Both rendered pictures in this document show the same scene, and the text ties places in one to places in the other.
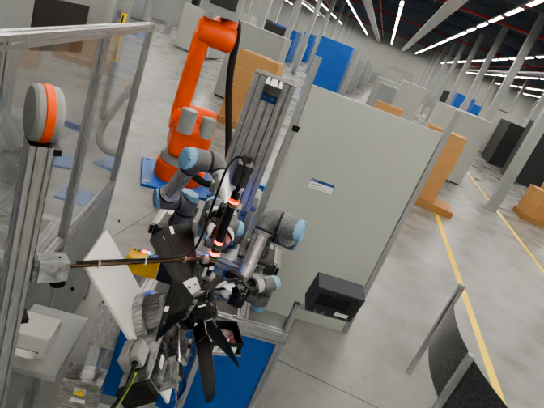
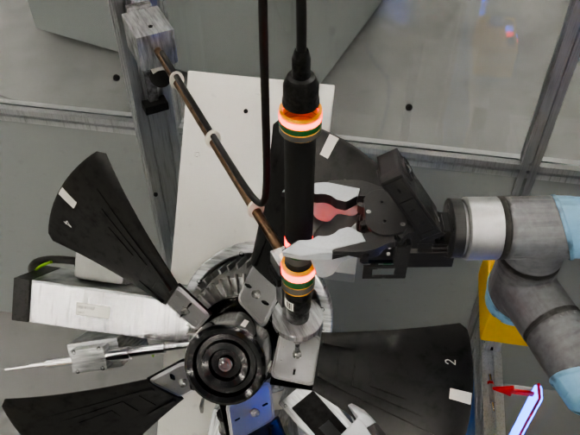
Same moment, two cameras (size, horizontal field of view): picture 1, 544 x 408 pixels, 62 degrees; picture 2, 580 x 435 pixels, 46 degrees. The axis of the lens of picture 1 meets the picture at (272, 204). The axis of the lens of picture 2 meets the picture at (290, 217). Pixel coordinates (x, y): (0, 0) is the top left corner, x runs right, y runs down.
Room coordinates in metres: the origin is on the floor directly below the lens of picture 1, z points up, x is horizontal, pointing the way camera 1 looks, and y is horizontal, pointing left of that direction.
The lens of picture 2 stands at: (1.81, -0.37, 2.07)
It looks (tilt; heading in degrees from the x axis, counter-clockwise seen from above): 47 degrees down; 109
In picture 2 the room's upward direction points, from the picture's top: straight up
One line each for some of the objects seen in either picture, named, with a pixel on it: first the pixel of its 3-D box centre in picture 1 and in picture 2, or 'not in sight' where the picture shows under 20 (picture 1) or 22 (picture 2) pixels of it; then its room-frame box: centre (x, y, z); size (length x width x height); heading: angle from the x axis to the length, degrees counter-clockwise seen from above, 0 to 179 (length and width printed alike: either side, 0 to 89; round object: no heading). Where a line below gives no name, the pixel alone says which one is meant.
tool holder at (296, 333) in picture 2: (208, 266); (294, 293); (1.63, 0.15, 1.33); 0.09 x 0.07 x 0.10; 134
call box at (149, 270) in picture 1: (142, 264); (509, 297); (1.95, 0.49, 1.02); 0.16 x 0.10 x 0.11; 99
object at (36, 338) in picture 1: (30, 337); not in sight; (1.36, 0.68, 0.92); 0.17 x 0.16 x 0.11; 99
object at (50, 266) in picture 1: (48, 266); (148, 36); (1.20, 0.59, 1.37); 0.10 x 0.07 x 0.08; 134
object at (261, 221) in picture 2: (142, 261); (211, 139); (1.43, 0.36, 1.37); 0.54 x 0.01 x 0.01; 134
